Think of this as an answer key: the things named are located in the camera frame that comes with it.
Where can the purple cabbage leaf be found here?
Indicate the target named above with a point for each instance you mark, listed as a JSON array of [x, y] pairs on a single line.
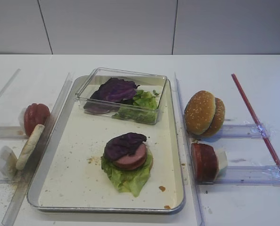
[[125, 144]]

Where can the green lettuce in container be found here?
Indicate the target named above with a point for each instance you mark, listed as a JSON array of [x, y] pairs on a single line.
[[145, 104]]

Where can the pink ham slices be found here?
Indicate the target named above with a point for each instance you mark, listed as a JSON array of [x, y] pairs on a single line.
[[131, 162]]

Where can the green lettuce leaf on tray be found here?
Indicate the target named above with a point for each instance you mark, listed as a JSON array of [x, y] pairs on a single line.
[[131, 181]]

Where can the red salami slices stack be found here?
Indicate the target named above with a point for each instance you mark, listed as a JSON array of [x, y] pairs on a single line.
[[205, 162]]

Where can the red tomato slices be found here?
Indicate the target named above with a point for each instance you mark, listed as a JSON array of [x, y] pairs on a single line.
[[35, 114]]

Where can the clear plastic container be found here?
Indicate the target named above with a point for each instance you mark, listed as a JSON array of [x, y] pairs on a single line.
[[144, 81]]

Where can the purple cabbage in container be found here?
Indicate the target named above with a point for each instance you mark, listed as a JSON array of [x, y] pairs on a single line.
[[114, 90]]

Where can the front sesame bun top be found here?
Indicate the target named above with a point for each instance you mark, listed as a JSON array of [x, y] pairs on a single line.
[[199, 112]]

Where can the sesame bun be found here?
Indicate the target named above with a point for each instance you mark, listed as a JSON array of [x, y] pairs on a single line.
[[199, 112], [218, 119]]

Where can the rear sesame bun top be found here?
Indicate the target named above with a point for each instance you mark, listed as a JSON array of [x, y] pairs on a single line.
[[218, 119]]

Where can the silver metal tray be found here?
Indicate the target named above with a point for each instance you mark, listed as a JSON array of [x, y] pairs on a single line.
[[70, 178]]

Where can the white pusher block right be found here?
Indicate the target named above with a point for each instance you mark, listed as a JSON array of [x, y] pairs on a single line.
[[222, 160]]

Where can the white pusher block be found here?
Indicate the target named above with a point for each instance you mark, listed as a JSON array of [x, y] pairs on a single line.
[[8, 162], [222, 160]]

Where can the clear track upper right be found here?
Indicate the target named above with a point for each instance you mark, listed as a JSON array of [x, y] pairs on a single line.
[[257, 131]]

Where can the pale bun bottom slice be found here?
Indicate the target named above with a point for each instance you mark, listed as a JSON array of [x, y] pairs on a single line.
[[29, 146]]

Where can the clear track lower right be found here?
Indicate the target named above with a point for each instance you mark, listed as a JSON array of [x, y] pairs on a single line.
[[250, 175]]

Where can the white pusher block left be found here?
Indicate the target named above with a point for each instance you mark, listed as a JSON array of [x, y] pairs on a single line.
[[8, 162]]

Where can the clear track upper left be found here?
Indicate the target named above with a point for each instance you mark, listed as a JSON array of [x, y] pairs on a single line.
[[12, 132]]

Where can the clear rail right of tray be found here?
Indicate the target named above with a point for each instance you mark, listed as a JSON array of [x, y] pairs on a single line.
[[194, 188]]

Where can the clear rail of tray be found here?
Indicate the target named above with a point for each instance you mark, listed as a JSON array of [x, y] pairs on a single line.
[[31, 165], [194, 188]]

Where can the clear rail left of tray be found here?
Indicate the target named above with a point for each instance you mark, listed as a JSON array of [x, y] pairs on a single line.
[[31, 165]]

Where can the clear rail far left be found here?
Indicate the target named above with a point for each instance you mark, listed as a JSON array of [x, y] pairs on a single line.
[[8, 83]]

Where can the red plastic rail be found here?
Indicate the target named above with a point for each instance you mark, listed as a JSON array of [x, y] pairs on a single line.
[[257, 122]]

